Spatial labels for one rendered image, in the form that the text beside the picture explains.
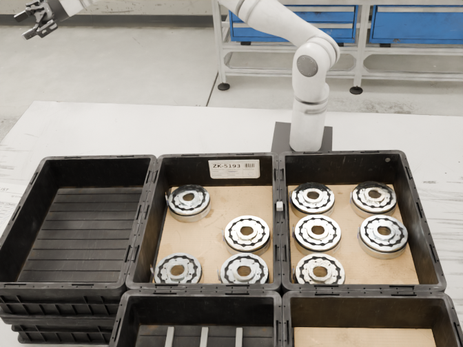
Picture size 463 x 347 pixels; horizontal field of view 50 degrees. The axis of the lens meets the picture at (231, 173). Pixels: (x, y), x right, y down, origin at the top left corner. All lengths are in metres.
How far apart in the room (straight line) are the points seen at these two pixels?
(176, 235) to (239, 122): 0.64
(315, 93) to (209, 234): 0.45
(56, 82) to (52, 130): 1.78
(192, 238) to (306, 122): 0.45
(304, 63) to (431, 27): 1.81
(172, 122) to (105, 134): 0.23
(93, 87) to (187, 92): 0.66
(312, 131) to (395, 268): 0.46
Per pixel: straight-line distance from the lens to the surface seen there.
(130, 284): 0.98
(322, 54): 1.24
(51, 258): 1.22
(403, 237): 1.14
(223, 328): 1.02
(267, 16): 1.29
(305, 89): 1.29
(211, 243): 1.14
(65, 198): 1.35
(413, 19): 2.96
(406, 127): 1.71
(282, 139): 1.46
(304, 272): 1.04
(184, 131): 1.68
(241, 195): 1.24
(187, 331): 1.02
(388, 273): 1.11
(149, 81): 3.38
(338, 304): 0.95
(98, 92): 3.38
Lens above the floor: 1.70
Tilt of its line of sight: 42 degrees down
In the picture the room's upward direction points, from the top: 5 degrees counter-clockwise
